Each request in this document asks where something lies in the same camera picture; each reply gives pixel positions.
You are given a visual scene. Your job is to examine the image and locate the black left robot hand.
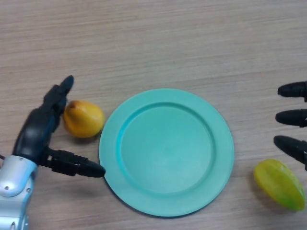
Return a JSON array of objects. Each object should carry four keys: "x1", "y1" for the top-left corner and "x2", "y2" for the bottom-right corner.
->
[{"x1": 12, "y1": 75, "x2": 106, "y2": 178}]

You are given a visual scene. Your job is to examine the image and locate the yellow orange pear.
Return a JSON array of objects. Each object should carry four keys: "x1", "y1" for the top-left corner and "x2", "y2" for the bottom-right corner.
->
[{"x1": 62, "y1": 100, "x2": 106, "y2": 138}]

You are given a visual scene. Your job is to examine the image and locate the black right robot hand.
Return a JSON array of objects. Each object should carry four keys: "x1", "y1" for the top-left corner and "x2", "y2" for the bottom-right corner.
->
[{"x1": 273, "y1": 80, "x2": 307, "y2": 171}]

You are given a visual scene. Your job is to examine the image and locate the round teal green plate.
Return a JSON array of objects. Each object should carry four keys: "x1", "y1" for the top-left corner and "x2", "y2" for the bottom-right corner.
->
[{"x1": 99, "y1": 88, "x2": 235, "y2": 218}]

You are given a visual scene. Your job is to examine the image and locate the yellow green starfruit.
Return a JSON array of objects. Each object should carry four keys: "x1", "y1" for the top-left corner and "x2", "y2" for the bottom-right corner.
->
[{"x1": 253, "y1": 158, "x2": 306, "y2": 212}]

